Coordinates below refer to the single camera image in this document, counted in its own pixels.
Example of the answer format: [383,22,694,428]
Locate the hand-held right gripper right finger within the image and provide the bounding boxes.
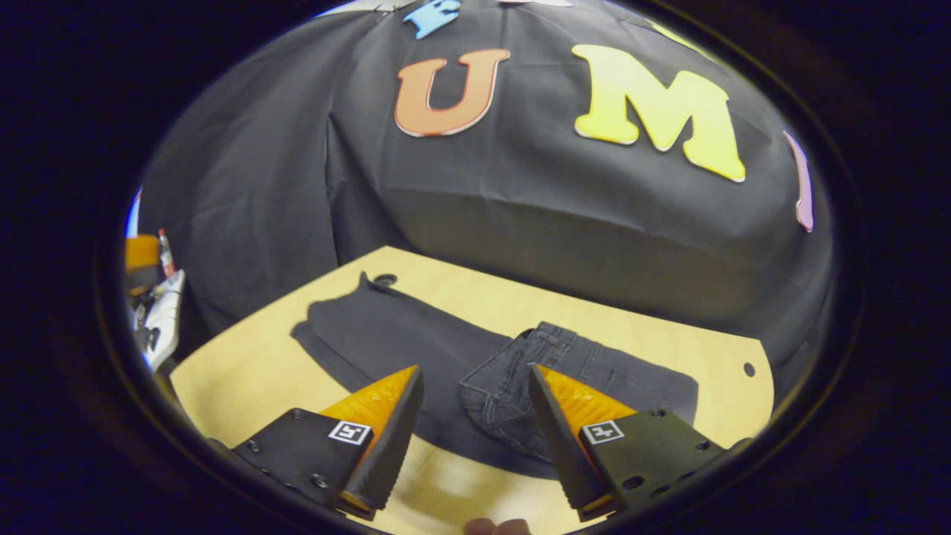
[528,363,727,521]

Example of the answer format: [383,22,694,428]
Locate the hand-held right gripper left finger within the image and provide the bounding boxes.
[234,364,426,521]

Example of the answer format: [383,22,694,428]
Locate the black jeans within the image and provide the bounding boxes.
[290,271,701,480]

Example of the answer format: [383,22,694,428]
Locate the black backdrop cloth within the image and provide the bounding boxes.
[137,0,833,372]

